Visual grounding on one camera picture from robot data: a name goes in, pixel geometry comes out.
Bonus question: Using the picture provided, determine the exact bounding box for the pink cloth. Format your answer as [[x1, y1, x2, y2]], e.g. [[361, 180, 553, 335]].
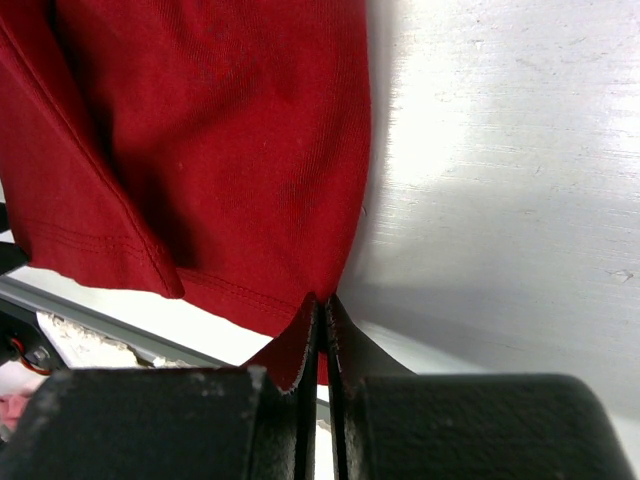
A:
[[0, 392, 32, 442]]

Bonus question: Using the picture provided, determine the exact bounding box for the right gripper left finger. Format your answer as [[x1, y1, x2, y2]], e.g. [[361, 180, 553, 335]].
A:
[[1, 295, 320, 479]]

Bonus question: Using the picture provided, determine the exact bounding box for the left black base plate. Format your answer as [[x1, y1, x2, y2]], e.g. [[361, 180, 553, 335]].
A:
[[1, 299, 67, 376]]

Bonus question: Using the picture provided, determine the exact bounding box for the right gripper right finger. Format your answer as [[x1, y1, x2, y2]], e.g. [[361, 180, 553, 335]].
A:
[[324, 297, 633, 479]]

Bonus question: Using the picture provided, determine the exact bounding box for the dark red t shirt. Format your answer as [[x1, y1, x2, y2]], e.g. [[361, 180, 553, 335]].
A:
[[0, 0, 376, 391]]

